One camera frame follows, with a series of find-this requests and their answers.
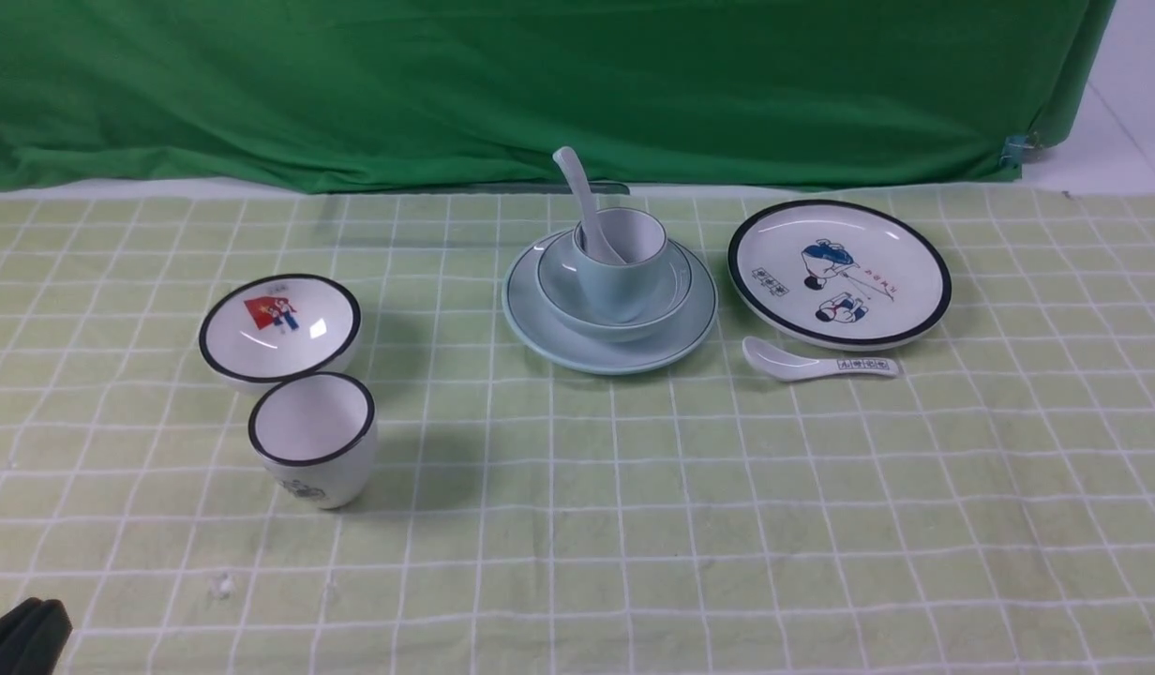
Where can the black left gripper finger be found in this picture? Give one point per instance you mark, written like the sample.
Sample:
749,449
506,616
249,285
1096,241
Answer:
33,636

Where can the light blue bowl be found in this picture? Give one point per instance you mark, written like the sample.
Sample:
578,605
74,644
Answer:
557,279

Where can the light blue cup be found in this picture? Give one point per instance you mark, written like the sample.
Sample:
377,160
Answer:
619,291

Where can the light blue ceramic spoon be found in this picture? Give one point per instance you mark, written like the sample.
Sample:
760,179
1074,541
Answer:
587,211

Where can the white cup black rim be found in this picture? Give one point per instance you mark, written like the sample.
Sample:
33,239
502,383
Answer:
317,435

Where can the white bowl black rim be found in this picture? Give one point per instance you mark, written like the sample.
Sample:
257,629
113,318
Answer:
278,328

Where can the green backdrop cloth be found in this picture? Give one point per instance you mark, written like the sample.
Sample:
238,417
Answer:
354,96

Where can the light blue plate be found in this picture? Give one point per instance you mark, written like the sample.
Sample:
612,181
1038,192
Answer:
527,315

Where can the white patterned ceramic spoon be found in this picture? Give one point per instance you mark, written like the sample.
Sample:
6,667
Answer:
785,366

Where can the white plate cartoon print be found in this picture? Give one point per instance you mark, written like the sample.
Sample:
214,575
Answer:
839,275

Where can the green checkered tablecloth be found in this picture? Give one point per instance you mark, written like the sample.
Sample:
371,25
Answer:
992,511

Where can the blue clip on backdrop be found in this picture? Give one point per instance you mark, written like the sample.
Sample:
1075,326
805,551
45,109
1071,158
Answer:
1018,150

